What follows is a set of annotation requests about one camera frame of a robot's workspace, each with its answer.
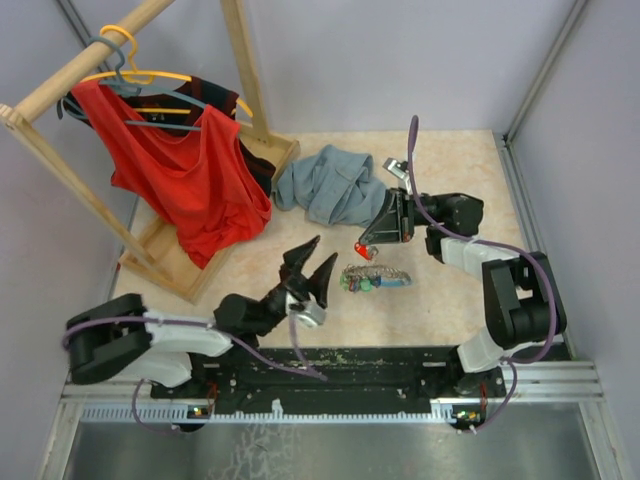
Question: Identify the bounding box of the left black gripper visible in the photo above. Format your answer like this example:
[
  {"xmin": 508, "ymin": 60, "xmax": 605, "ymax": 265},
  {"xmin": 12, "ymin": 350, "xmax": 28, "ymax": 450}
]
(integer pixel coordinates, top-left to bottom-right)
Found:
[{"xmin": 253, "ymin": 236, "xmax": 339, "ymax": 337}]

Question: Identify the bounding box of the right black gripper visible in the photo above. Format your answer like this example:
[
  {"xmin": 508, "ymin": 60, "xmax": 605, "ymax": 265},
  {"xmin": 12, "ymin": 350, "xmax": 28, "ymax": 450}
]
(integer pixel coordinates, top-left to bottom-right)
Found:
[{"xmin": 359, "ymin": 187, "xmax": 452, "ymax": 245}]

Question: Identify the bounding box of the red key tag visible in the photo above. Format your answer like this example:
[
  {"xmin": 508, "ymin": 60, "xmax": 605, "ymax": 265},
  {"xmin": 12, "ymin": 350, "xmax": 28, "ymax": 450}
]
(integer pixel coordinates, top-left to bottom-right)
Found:
[{"xmin": 354, "ymin": 242, "xmax": 379, "ymax": 262}]

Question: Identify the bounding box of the bunch of keys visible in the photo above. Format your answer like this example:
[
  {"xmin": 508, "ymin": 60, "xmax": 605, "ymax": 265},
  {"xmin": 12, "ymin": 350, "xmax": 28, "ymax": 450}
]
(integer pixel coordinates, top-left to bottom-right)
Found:
[{"xmin": 339, "ymin": 264, "xmax": 413, "ymax": 293}]

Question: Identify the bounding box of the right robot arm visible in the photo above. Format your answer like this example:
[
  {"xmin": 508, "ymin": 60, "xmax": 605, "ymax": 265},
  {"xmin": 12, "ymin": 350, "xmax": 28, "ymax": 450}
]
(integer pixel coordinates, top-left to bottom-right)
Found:
[{"xmin": 354, "ymin": 188, "xmax": 567, "ymax": 396}]

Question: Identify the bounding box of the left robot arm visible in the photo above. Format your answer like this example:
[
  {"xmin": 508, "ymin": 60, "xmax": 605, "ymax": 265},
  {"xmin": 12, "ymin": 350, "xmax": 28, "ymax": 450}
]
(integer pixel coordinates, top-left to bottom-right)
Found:
[{"xmin": 62, "ymin": 237, "xmax": 338, "ymax": 397}]

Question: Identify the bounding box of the blue denim shirt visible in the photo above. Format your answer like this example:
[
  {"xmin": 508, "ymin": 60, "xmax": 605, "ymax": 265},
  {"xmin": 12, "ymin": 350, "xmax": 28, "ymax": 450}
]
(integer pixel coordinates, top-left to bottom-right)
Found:
[{"xmin": 274, "ymin": 145, "xmax": 387, "ymax": 227}]

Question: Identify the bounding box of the wooden clothes rack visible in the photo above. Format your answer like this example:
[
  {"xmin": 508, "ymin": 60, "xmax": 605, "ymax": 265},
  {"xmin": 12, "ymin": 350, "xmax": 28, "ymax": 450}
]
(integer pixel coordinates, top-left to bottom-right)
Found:
[{"xmin": 0, "ymin": 0, "xmax": 301, "ymax": 304}]

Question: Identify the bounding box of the red tank top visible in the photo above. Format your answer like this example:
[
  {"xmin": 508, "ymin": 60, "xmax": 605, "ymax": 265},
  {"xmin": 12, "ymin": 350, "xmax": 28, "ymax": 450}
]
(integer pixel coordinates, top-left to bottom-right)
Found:
[{"xmin": 71, "ymin": 80, "xmax": 272, "ymax": 268}]

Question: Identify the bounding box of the yellow hanger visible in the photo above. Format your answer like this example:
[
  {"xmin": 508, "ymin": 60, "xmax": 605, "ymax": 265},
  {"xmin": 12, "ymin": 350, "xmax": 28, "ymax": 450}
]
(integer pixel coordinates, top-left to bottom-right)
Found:
[{"xmin": 78, "ymin": 24, "xmax": 254, "ymax": 119}]

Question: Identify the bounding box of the teal hanger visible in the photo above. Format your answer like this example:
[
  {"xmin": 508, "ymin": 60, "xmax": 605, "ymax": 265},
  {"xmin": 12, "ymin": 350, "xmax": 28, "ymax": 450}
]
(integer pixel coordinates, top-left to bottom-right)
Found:
[{"xmin": 56, "ymin": 36, "xmax": 206, "ymax": 120}]

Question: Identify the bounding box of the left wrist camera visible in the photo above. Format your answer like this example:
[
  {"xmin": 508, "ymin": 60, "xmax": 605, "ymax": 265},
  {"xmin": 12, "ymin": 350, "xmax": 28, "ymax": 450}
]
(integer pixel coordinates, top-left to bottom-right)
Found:
[{"xmin": 289, "ymin": 300, "xmax": 326, "ymax": 329}]

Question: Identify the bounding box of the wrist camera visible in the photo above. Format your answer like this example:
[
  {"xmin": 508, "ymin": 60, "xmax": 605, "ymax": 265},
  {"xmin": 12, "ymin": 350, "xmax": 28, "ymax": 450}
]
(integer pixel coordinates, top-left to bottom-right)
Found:
[
  {"xmin": 383, "ymin": 158, "xmax": 409, "ymax": 182},
  {"xmin": 289, "ymin": 300, "xmax": 326, "ymax": 329}
]

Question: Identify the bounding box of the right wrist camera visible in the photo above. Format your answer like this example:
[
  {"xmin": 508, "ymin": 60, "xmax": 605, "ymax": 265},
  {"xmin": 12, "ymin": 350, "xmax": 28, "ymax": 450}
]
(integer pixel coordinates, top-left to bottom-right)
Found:
[{"xmin": 383, "ymin": 158, "xmax": 409, "ymax": 182}]

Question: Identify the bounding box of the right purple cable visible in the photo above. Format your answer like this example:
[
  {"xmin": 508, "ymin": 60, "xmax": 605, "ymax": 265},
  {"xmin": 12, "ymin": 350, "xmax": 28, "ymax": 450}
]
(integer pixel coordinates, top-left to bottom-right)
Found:
[{"xmin": 407, "ymin": 115, "xmax": 559, "ymax": 434}]

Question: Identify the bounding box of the aluminium frame rail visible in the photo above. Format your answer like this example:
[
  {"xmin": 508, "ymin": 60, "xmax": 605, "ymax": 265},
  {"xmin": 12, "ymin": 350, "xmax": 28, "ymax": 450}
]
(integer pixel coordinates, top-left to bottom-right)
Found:
[{"xmin": 61, "ymin": 361, "xmax": 604, "ymax": 427}]

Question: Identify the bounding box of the right aluminium corner post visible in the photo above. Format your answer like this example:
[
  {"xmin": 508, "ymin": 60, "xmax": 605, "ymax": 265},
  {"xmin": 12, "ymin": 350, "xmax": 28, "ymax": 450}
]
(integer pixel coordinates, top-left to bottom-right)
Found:
[{"xmin": 502, "ymin": 0, "xmax": 591, "ymax": 148}]

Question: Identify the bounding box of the aluminium corner post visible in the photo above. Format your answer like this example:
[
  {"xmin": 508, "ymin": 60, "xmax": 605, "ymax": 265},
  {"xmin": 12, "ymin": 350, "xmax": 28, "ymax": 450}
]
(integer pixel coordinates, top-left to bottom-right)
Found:
[
  {"xmin": 53, "ymin": 0, "xmax": 92, "ymax": 48},
  {"xmin": 502, "ymin": 0, "xmax": 591, "ymax": 148}
]

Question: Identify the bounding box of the left aluminium corner post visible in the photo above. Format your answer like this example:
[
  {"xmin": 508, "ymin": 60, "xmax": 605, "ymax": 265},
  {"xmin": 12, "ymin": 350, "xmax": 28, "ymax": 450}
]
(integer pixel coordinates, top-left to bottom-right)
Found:
[{"xmin": 53, "ymin": 0, "xmax": 92, "ymax": 48}]

